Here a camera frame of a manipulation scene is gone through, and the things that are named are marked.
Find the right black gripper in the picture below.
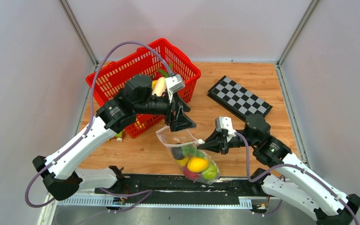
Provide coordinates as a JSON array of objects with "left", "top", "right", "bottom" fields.
[{"left": 196, "top": 128, "right": 257, "bottom": 155}]

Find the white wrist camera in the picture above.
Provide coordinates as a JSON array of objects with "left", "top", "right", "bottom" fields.
[
  {"left": 165, "top": 74, "right": 186, "bottom": 93},
  {"left": 215, "top": 116, "right": 236, "bottom": 137}
]

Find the green pear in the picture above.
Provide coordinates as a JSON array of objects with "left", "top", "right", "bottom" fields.
[{"left": 201, "top": 164, "right": 219, "bottom": 180}]

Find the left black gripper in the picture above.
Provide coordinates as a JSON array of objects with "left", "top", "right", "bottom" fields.
[{"left": 135, "top": 88, "right": 197, "bottom": 132}]

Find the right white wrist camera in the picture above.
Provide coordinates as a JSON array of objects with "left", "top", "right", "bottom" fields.
[{"left": 215, "top": 116, "right": 236, "bottom": 137}]

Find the red apple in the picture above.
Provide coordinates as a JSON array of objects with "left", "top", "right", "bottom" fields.
[{"left": 183, "top": 167, "right": 200, "bottom": 181}]

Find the yellow bell pepper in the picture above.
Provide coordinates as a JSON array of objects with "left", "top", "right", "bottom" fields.
[{"left": 176, "top": 157, "right": 189, "bottom": 167}]

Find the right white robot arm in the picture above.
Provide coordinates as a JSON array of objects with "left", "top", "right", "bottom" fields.
[{"left": 197, "top": 114, "right": 360, "bottom": 225}]

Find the green chili pepper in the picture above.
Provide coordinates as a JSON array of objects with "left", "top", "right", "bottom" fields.
[{"left": 157, "top": 69, "right": 170, "bottom": 78}]

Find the yellow lemon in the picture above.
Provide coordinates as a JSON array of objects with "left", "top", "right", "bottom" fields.
[{"left": 187, "top": 157, "right": 209, "bottom": 173}]

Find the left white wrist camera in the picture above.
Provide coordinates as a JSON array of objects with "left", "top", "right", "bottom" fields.
[{"left": 165, "top": 74, "right": 186, "bottom": 93}]

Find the red green toy block car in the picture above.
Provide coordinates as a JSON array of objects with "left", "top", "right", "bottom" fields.
[{"left": 114, "top": 131, "right": 124, "bottom": 142}]

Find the clear polka dot zip bag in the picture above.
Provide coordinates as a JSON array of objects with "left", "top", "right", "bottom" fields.
[{"left": 156, "top": 126, "right": 220, "bottom": 185}]

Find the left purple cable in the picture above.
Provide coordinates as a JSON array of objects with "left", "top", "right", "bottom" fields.
[{"left": 24, "top": 40, "right": 175, "bottom": 213}]

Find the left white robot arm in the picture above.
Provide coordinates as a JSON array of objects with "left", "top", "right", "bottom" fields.
[{"left": 33, "top": 75, "right": 196, "bottom": 201}]

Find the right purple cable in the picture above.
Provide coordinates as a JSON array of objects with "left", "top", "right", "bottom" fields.
[{"left": 234, "top": 131, "right": 359, "bottom": 225}]

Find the red plastic shopping basket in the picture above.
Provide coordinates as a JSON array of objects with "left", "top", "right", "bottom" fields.
[{"left": 93, "top": 38, "right": 201, "bottom": 138}]

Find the white radish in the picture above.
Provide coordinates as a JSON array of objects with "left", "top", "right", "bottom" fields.
[{"left": 151, "top": 77, "right": 166, "bottom": 97}]

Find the purple cable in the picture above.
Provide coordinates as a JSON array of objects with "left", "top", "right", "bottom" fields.
[
  {"left": 24, "top": 40, "right": 175, "bottom": 213},
  {"left": 234, "top": 131, "right": 359, "bottom": 225}
]

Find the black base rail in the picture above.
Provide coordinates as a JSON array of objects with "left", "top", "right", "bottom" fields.
[{"left": 60, "top": 174, "right": 276, "bottom": 210}]

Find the black white chessboard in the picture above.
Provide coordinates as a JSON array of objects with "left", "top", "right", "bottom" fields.
[{"left": 207, "top": 76, "right": 272, "bottom": 121}]

